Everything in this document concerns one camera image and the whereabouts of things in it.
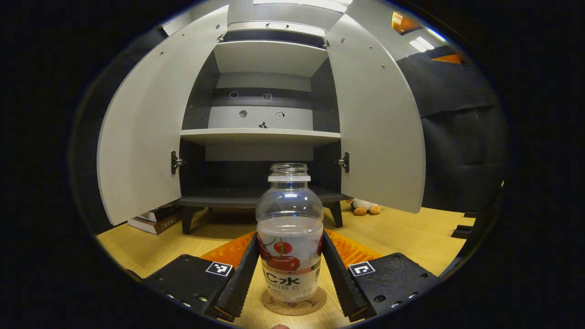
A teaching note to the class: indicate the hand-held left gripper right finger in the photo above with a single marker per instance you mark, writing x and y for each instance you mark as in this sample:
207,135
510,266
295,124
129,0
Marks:
340,283

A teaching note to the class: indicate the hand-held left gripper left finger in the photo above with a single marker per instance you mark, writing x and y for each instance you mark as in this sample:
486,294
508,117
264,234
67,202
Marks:
242,283

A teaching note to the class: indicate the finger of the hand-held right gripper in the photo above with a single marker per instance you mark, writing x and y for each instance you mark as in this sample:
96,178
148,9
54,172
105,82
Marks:
470,213
462,231

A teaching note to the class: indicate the round cork coaster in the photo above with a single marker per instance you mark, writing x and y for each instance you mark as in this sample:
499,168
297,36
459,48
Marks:
292,309

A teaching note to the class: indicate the clear bottle with cherry label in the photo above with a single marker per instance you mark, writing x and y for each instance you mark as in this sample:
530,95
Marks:
289,237

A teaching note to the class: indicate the grey white cabinet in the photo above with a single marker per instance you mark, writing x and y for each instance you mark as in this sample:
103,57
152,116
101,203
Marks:
260,135

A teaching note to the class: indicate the black backdrop cloth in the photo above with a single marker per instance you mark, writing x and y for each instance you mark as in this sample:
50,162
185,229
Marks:
457,137

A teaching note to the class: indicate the plush toy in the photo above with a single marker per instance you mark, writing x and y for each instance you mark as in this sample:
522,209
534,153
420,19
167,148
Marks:
365,206

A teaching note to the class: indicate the brown cover book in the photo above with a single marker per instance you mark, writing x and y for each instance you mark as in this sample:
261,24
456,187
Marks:
155,225

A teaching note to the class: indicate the large ceiling light panel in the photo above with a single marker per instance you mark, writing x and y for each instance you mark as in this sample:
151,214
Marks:
311,3

